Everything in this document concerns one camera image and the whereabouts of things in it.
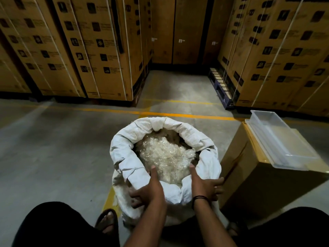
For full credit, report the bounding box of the person's right leg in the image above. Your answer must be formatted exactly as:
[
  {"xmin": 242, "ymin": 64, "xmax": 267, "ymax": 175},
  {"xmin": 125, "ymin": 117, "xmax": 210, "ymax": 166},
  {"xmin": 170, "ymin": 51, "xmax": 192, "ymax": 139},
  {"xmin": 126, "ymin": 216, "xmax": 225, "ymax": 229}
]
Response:
[{"xmin": 231, "ymin": 207, "xmax": 329, "ymax": 247}]

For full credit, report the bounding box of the person's right forearm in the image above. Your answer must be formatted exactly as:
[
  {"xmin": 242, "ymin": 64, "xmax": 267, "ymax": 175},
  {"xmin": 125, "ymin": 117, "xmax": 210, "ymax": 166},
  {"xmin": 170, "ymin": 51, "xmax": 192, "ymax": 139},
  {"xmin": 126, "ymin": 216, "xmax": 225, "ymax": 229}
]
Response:
[{"xmin": 193, "ymin": 199, "xmax": 237, "ymax": 247}]

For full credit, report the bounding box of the person's right sandal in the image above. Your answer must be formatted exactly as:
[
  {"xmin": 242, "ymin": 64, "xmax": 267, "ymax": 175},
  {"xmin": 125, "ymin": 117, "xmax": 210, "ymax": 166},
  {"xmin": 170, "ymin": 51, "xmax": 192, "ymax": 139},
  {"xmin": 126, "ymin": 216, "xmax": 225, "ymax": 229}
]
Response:
[{"xmin": 226, "ymin": 221, "xmax": 248, "ymax": 237}]

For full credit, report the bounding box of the person's left sandal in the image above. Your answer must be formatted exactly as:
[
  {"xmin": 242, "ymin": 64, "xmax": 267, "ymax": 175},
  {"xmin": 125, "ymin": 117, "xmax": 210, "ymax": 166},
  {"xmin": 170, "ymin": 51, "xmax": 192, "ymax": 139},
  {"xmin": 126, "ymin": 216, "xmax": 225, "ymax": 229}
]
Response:
[{"xmin": 94, "ymin": 208, "xmax": 119, "ymax": 236}]

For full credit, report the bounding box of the brown cardboard box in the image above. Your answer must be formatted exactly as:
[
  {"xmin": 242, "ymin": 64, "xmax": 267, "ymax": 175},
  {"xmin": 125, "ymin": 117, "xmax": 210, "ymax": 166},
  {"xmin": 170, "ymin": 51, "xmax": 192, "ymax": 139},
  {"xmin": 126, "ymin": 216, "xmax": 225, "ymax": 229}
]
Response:
[{"xmin": 218, "ymin": 122, "xmax": 329, "ymax": 222}]

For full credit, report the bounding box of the pile of clear plastic pieces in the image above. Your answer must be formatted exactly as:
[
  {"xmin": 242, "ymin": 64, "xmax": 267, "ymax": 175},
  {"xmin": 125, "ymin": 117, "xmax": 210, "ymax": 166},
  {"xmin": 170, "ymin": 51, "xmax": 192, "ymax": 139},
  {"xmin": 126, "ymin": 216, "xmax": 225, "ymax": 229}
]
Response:
[{"xmin": 135, "ymin": 130, "xmax": 199, "ymax": 189}]

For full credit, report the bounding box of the row of tall plain cartons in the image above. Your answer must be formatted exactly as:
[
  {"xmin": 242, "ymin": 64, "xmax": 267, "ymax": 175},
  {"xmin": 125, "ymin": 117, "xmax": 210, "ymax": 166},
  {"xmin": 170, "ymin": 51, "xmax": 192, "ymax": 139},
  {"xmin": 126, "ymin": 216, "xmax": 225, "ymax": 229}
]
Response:
[{"xmin": 150, "ymin": 0, "xmax": 235, "ymax": 66}]

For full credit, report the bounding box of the dark pallet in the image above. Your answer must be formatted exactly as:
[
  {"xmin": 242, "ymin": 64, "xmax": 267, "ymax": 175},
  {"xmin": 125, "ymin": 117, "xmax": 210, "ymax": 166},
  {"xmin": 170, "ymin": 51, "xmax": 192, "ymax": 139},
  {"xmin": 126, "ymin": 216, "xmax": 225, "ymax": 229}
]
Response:
[{"xmin": 130, "ymin": 71, "xmax": 152, "ymax": 108}]

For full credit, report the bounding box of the person's sandal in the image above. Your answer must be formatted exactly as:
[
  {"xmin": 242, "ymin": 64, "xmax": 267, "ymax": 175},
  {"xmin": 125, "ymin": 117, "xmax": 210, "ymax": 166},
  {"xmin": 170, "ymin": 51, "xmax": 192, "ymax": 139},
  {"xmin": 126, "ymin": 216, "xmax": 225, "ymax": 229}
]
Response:
[
  {"xmin": 226, "ymin": 221, "xmax": 248, "ymax": 237},
  {"xmin": 94, "ymin": 208, "xmax": 119, "ymax": 236}
]

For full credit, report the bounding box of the person's leg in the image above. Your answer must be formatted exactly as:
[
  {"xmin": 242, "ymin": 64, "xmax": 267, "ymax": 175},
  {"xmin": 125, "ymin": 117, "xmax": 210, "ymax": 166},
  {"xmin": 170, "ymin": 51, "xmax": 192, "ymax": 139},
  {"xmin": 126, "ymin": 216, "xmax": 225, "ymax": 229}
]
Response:
[
  {"xmin": 11, "ymin": 202, "xmax": 121, "ymax": 247},
  {"xmin": 231, "ymin": 207, "xmax": 329, "ymax": 247}
]

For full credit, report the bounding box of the blue pallet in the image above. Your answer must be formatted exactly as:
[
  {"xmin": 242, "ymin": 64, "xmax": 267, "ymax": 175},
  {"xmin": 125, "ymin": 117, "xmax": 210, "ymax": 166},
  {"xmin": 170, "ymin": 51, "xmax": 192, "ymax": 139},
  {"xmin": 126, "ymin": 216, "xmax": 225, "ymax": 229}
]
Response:
[{"xmin": 208, "ymin": 67, "xmax": 236, "ymax": 110}]

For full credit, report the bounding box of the person's left hand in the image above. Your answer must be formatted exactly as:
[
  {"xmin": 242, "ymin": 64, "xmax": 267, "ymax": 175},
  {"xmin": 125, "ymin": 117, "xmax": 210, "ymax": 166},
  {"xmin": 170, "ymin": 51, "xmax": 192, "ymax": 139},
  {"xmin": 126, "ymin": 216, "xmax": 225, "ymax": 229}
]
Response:
[{"xmin": 129, "ymin": 166, "xmax": 167, "ymax": 209}]

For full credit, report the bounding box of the black wristband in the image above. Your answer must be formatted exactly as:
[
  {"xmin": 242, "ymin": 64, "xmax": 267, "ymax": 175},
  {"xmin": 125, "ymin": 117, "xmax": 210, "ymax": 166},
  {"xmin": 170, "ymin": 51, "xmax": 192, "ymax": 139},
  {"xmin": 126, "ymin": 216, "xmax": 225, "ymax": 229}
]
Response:
[{"xmin": 191, "ymin": 195, "xmax": 210, "ymax": 210}]

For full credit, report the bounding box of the clear plastic tray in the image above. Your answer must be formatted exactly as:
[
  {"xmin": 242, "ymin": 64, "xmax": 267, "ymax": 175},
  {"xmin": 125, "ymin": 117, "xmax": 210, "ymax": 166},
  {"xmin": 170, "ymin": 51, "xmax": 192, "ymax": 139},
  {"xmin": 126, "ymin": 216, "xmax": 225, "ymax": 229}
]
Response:
[{"xmin": 244, "ymin": 110, "xmax": 322, "ymax": 172}]

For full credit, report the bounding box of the white woven sack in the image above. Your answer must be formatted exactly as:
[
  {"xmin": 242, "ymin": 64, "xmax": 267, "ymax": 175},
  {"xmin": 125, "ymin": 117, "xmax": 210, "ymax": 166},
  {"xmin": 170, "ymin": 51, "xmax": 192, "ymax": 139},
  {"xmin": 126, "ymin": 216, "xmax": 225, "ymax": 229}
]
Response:
[{"xmin": 109, "ymin": 117, "xmax": 230, "ymax": 228}]

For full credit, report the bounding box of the stack of tall printed cartons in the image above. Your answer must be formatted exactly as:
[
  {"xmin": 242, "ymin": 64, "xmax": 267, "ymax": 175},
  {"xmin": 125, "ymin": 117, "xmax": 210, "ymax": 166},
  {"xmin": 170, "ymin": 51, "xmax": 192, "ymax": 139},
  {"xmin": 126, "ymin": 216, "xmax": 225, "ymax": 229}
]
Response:
[
  {"xmin": 217, "ymin": 0, "xmax": 329, "ymax": 117},
  {"xmin": 0, "ymin": 0, "xmax": 153, "ymax": 102}
]

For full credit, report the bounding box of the person's left forearm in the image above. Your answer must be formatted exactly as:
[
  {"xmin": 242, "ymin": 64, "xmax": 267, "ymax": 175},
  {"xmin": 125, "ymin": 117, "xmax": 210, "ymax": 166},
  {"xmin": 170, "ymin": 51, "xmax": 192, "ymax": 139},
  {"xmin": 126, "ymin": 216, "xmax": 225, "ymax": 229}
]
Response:
[{"xmin": 124, "ymin": 203, "xmax": 168, "ymax": 247}]

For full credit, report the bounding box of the person's right hand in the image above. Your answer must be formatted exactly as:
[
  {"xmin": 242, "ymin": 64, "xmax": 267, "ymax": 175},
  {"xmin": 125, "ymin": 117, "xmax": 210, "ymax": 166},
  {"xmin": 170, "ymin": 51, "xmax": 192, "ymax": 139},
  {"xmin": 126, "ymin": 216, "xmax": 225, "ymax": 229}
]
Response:
[{"xmin": 189, "ymin": 164, "xmax": 225, "ymax": 202}]

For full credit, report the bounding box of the person's left leg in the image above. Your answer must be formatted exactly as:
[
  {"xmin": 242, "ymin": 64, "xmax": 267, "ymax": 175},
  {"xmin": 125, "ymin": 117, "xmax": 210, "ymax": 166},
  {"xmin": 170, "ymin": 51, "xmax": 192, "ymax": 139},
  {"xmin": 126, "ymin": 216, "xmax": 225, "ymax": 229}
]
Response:
[{"xmin": 11, "ymin": 202, "xmax": 121, "ymax": 247}]

